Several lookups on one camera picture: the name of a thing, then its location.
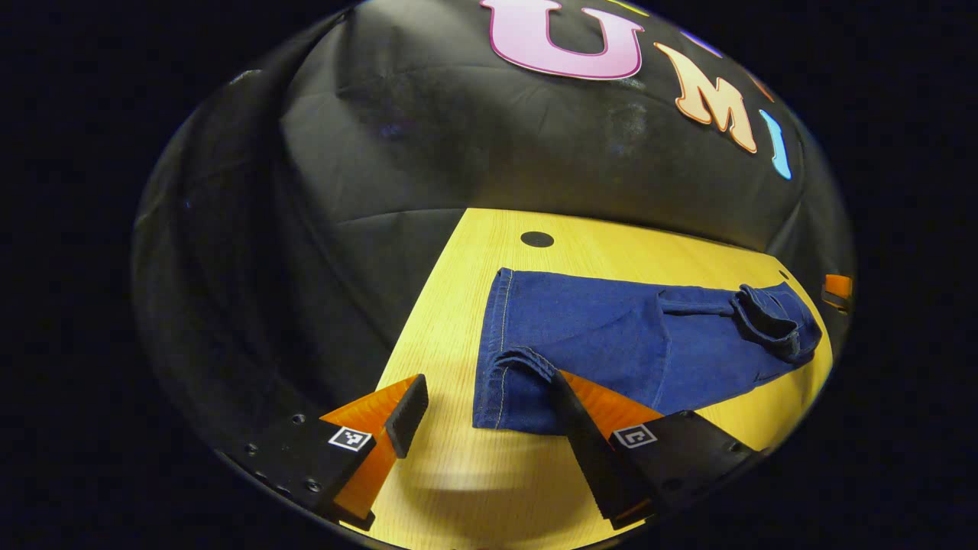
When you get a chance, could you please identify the blue denim jeans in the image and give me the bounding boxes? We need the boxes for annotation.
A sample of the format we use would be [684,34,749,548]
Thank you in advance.
[471,267,824,436]

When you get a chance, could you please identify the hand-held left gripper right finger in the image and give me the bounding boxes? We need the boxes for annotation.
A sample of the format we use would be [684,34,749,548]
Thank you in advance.
[550,370,766,531]

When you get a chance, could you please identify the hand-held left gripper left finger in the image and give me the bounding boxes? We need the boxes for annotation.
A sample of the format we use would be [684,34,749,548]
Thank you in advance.
[216,373,430,532]

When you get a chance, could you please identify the black backdrop cloth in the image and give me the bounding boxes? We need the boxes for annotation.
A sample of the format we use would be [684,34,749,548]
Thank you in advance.
[130,0,855,459]

